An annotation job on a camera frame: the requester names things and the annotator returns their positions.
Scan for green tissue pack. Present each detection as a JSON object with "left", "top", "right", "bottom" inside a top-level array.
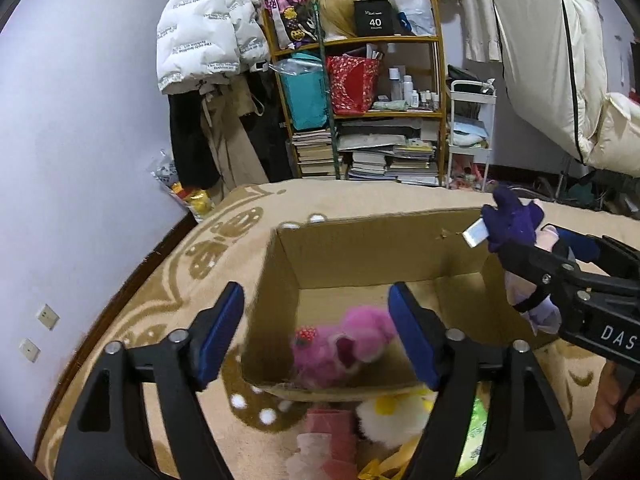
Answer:
[{"left": 455, "top": 395, "right": 488, "bottom": 471}]

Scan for clear plastic packet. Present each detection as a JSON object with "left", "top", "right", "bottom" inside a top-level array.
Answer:
[{"left": 269, "top": 57, "right": 325, "bottom": 77}]

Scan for blonde wig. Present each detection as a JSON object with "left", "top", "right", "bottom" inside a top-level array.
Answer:
[{"left": 320, "top": 0, "right": 363, "bottom": 41}]

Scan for beige printed blanket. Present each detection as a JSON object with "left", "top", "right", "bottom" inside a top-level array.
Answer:
[{"left": 32, "top": 180, "right": 640, "bottom": 480}]

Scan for stack of books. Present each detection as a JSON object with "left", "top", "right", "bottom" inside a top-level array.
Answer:
[{"left": 291, "top": 129, "right": 343, "bottom": 177}]

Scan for cream duvet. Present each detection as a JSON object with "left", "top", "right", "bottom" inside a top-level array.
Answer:
[{"left": 487, "top": 0, "right": 640, "bottom": 176}]

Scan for white yellow plush toy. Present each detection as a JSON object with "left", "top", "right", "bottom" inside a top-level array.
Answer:
[{"left": 357, "top": 390, "right": 438, "bottom": 448}]

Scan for cream curtain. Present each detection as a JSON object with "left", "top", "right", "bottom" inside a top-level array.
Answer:
[{"left": 457, "top": 0, "right": 501, "bottom": 61}]

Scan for purple plush doll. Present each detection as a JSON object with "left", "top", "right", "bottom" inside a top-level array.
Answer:
[{"left": 462, "top": 185, "right": 566, "bottom": 336}]

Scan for wooden shelf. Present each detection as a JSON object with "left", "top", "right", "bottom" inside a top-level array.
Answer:
[{"left": 262, "top": 0, "right": 448, "bottom": 188}]

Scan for black coat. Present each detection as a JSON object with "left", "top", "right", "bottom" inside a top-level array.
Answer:
[{"left": 167, "top": 92, "right": 223, "bottom": 188}]

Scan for pink plush toy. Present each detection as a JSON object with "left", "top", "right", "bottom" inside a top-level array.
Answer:
[{"left": 290, "top": 305, "right": 398, "bottom": 391}]

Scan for white trolley cart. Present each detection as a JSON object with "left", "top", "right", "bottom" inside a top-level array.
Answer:
[{"left": 446, "top": 80, "right": 497, "bottom": 192}]

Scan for group of cosmetic bottles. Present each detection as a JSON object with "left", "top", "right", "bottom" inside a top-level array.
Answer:
[{"left": 387, "top": 66, "right": 442, "bottom": 110}]

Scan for teal bag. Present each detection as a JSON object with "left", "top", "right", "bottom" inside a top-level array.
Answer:
[{"left": 279, "top": 52, "right": 331, "bottom": 131}]

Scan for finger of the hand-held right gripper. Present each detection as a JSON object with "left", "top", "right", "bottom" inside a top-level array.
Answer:
[
  {"left": 555, "top": 227, "right": 640, "bottom": 281},
  {"left": 497, "top": 240, "right": 581, "bottom": 311}
]

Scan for black box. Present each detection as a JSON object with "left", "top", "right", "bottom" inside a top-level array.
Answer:
[{"left": 354, "top": 0, "right": 396, "bottom": 37}]

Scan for person's right hand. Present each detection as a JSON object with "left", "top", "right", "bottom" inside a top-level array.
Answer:
[{"left": 590, "top": 360, "right": 623, "bottom": 441}]

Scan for cardboard box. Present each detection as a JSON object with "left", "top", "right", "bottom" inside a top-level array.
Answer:
[{"left": 240, "top": 207, "right": 556, "bottom": 403}]

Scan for red gift bag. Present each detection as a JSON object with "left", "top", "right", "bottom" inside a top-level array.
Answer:
[{"left": 326, "top": 56, "right": 381, "bottom": 115}]

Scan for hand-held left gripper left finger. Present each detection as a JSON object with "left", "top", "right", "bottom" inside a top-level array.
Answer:
[{"left": 52, "top": 281, "right": 246, "bottom": 480}]

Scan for bag of snacks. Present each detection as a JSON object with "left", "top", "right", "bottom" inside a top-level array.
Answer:
[{"left": 152, "top": 150, "right": 216, "bottom": 221}]

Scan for pile of books and papers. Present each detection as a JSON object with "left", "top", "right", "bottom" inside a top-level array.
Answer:
[{"left": 339, "top": 120, "right": 441, "bottom": 186}]

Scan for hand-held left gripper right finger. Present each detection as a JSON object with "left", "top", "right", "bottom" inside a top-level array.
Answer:
[{"left": 387, "top": 281, "right": 583, "bottom": 480}]

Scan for pink plush cushion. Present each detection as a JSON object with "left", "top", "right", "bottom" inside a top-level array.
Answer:
[{"left": 287, "top": 407, "right": 358, "bottom": 480}]

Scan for yellow ribbon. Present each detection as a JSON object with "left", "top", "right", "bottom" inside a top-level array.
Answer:
[{"left": 357, "top": 440, "right": 421, "bottom": 480}]

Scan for black patterned tote bag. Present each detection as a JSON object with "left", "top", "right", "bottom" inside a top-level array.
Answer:
[{"left": 264, "top": 0, "right": 321, "bottom": 46}]

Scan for beige trousers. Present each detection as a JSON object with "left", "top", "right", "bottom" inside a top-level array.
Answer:
[{"left": 200, "top": 80, "right": 271, "bottom": 191}]

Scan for white puffer jacket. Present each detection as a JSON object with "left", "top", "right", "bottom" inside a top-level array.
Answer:
[{"left": 156, "top": 0, "right": 271, "bottom": 96}]

